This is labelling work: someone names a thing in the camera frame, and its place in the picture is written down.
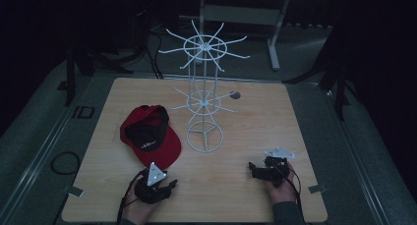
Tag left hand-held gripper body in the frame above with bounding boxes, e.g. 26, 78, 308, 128
134, 161, 173, 205

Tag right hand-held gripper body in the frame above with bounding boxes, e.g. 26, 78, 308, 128
258, 146, 296, 188

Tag red baseball cap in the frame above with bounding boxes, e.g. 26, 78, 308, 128
119, 104, 183, 170

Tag white wire display rack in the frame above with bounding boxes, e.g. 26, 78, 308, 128
157, 19, 251, 154

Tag person's right hand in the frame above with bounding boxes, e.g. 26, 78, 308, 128
264, 161, 298, 205

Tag person's left hand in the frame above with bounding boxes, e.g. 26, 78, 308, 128
122, 182, 155, 225

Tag grey tape strip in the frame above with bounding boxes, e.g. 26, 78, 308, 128
307, 184, 328, 195
66, 185, 85, 198

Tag black stand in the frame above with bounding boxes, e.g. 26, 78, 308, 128
282, 22, 353, 122
63, 42, 134, 107

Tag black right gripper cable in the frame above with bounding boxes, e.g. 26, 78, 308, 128
283, 164, 303, 210

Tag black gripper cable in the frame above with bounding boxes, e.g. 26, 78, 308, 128
116, 170, 147, 225
283, 164, 303, 210

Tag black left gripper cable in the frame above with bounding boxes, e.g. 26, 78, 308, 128
116, 170, 147, 225

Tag metal floor rail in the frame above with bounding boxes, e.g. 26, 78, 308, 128
323, 85, 392, 225
0, 82, 91, 219

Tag black cable loop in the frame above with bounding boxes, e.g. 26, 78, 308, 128
49, 150, 82, 176

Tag black floor cables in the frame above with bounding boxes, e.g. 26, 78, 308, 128
139, 8, 165, 81

